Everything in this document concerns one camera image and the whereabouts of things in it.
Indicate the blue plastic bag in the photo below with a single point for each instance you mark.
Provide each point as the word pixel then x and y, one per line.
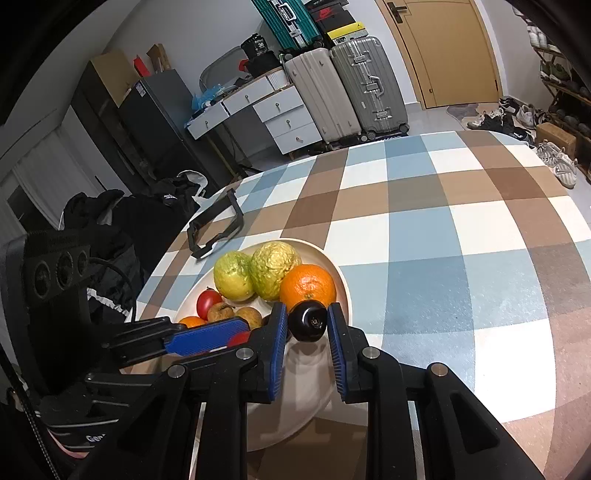
pixel 207 97

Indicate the pile of floor shoes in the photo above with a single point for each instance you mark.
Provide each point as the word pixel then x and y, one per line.
pixel 505 117

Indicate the dark plum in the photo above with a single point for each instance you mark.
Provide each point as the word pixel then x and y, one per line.
pixel 308 321

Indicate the cream round plate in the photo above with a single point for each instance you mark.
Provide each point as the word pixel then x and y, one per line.
pixel 300 383

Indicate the red tomato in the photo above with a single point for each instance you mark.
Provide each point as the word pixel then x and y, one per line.
pixel 208 302

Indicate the black tall cabinet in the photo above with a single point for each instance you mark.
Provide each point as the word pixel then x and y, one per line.
pixel 99 120

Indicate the small red box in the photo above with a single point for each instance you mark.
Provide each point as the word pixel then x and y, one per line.
pixel 141 64

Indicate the teal suitcase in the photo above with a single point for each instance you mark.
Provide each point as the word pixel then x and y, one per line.
pixel 284 21

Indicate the dark grey fridge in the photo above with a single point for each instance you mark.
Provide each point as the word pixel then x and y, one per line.
pixel 171 124

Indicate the small orange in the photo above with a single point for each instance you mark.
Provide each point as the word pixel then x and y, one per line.
pixel 191 322

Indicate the small cardboard box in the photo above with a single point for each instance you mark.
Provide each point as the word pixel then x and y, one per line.
pixel 556 138

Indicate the yellow-green smooth fruit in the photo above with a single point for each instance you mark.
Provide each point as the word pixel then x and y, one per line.
pixel 233 277

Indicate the beige suitcase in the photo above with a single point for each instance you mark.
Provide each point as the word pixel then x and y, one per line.
pixel 321 97

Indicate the tan wooden door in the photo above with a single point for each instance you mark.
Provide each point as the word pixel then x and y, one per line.
pixel 443 50

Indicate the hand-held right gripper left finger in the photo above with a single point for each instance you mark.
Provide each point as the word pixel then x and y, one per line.
pixel 277 353

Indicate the oval mirror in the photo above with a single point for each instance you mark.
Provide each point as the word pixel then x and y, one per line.
pixel 221 67

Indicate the black and yellow shoe box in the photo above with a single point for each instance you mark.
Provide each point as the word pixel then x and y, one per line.
pixel 346 30

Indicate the black bag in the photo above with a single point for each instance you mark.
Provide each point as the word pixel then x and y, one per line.
pixel 258 55

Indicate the large orange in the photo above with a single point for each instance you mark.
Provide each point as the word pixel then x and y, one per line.
pixel 307 288

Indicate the white drawer desk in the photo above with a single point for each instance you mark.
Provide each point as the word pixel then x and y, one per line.
pixel 281 115

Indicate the silver suitcase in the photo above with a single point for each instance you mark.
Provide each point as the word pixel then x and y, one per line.
pixel 369 87

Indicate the large cardboard box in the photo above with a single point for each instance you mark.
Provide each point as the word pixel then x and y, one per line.
pixel 111 71

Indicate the black plastic frame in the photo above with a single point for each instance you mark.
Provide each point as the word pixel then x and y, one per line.
pixel 196 235

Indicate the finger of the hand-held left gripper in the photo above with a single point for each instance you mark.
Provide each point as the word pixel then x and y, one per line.
pixel 124 387
pixel 207 336

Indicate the shoe rack with shoes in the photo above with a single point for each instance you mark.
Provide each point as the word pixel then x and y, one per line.
pixel 565 74

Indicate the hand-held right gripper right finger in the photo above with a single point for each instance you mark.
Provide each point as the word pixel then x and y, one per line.
pixel 336 357

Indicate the pile of black clothes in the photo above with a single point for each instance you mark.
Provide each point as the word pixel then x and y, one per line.
pixel 138 217

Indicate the brown round fruit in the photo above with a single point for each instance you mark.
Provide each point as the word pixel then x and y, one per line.
pixel 220 313
pixel 249 318

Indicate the grey door mat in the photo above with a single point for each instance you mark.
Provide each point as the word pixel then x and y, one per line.
pixel 466 110

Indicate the green bumpy fruit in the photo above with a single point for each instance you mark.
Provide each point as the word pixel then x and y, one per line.
pixel 276 270

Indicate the grey sneakers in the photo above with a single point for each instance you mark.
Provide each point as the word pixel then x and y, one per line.
pixel 558 164

